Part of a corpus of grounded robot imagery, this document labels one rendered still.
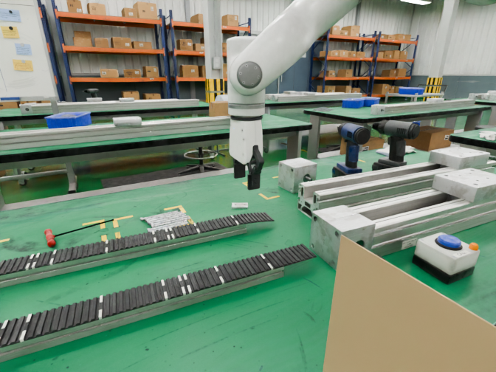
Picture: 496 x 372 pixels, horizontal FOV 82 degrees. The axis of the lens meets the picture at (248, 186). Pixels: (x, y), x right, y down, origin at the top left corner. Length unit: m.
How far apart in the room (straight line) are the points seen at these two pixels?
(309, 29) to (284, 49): 0.09
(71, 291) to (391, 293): 0.57
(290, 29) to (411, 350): 0.51
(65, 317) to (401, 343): 0.47
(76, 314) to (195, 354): 0.20
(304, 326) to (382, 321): 0.28
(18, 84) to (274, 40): 2.91
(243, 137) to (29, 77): 2.80
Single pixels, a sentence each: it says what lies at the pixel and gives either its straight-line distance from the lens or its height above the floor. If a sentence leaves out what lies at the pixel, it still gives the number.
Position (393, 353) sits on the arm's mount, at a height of 0.97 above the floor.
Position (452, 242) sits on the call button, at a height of 0.85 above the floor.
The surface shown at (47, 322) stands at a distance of 0.56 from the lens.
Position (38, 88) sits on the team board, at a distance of 3.28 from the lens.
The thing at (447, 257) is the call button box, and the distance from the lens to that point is 0.68.
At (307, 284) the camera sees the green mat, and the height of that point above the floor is 0.78.
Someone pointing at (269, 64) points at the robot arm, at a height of 1.18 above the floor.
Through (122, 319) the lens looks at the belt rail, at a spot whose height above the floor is 0.79.
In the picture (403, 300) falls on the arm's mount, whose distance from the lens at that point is 0.23.
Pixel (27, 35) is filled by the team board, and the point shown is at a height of 1.48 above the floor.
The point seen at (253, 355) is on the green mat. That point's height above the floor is 0.78.
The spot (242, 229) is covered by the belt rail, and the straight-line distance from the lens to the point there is 0.74.
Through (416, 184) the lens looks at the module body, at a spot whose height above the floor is 0.84.
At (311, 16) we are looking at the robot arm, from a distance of 0.65.
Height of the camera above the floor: 1.16
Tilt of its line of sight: 21 degrees down
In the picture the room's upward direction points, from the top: straight up
